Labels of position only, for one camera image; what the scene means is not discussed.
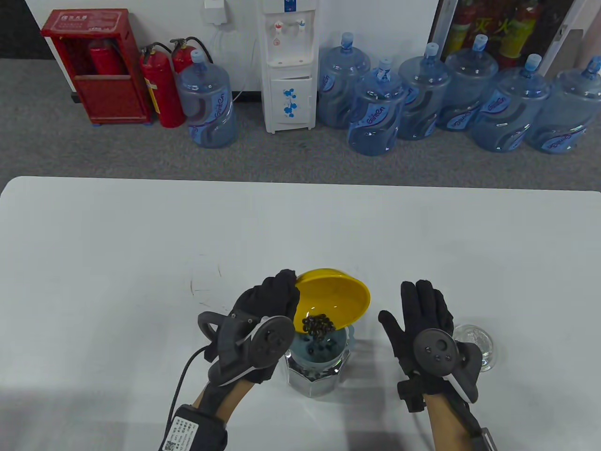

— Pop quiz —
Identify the person's left hand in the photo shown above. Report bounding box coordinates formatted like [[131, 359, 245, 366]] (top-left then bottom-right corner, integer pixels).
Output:
[[207, 269, 301, 387]]

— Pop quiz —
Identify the person's right hand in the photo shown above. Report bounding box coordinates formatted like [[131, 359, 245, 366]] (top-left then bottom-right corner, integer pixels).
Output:
[[378, 280, 482, 413]]

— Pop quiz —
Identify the pile of dark coffee beans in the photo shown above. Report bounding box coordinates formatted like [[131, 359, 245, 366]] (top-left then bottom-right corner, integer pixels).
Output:
[[300, 314, 346, 358]]

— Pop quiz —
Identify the yellow plastic bowl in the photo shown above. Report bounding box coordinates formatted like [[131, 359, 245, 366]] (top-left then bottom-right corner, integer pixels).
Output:
[[292, 268, 371, 335]]

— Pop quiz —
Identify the blue plastic funnel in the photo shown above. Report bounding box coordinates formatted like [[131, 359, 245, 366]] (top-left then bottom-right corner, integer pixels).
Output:
[[287, 324, 354, 367]]

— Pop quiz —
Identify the clear glass jar lid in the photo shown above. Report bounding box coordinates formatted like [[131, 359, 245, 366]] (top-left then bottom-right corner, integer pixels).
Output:
[[452, 324, 498, 373]]

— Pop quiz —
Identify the clear faceted glass jar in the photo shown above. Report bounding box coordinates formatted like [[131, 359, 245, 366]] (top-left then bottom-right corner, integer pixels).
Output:
[[284, 348, 352, 397]]

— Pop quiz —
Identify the person's left forearm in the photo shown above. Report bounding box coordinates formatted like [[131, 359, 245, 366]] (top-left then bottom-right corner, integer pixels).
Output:
[[195, 378, 254, 423]]

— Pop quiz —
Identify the person's right forearm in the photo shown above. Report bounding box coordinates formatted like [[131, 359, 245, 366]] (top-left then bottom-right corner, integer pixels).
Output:
[[423, 392, 479, 451]]

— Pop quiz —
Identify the black tracking controller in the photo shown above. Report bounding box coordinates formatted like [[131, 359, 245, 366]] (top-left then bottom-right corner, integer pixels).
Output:
[[197, 311, 295, 387], [412, 328, 482, 404]]

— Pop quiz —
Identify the black wrist-worn box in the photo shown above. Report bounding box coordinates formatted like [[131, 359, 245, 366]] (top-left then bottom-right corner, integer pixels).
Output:
[[160, 404, 229, 451], [472, 428, 496, 451]]

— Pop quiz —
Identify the blue plastic water jug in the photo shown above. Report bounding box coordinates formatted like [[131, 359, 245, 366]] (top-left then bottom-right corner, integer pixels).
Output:
[[176, 49, 238, 149]]

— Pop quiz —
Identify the row of blue water jugs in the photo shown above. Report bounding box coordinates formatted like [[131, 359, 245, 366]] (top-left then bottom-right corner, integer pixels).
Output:
[[317, 32, 601, 156]]

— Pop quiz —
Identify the white water dispenser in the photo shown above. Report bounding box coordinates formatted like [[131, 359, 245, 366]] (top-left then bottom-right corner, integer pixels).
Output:
[[257, 0, 320, 134]]

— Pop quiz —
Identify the red fire extinguisher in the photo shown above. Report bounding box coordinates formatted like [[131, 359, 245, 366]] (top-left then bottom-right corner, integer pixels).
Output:
[[140, 43, 185, 129], [170, 37, 213, 75], [88, 40, 127, 76]]

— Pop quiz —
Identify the red fire extinguisher cabinet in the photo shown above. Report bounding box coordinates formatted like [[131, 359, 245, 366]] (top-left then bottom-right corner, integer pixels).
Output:
[[41, 8, 154, 125]]

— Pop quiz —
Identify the black cable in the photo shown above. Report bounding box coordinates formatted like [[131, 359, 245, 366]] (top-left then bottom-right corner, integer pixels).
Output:
[[164, 345, 209, 428]]

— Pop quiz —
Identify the white wall outlet box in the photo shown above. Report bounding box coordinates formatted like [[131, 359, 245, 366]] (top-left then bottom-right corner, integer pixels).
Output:
[[203, 0, 231, 26]]

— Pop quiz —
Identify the glass-door fire hose cabinet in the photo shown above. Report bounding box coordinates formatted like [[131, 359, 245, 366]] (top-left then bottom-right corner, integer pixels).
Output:
[[430, 0, 587, 78]]

